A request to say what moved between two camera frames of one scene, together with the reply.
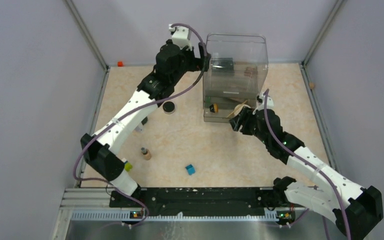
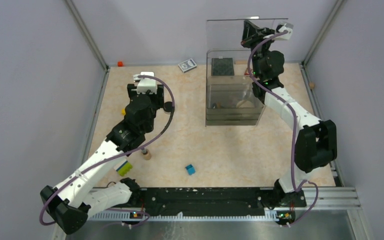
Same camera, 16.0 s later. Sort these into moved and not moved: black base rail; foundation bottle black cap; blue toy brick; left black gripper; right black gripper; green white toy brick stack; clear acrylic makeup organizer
Moved: left black gripper; clear acrylic makeup organizer; right black gripper
Not moved: blue toy brick; green white toy brick stack; foundation bottle black cap; black base rail
